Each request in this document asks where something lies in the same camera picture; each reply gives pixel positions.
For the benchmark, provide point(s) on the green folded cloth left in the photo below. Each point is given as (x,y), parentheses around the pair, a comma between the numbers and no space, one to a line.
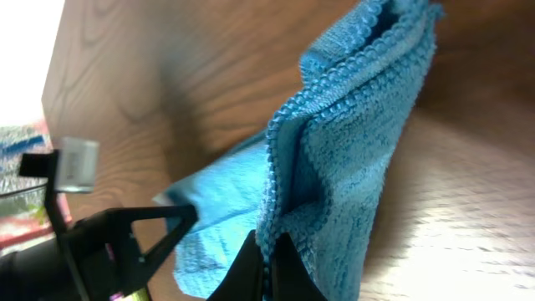
(139,295)

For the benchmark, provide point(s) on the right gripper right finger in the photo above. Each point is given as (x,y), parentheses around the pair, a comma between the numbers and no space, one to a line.
(290,279)

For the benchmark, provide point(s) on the blue microfiber cloth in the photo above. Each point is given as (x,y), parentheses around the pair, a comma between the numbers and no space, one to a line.
(318,170)

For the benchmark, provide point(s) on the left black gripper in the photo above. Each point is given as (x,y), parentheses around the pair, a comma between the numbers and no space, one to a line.
(62,259)

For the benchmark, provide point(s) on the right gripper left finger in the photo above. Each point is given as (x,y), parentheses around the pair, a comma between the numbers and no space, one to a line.
(243,281)

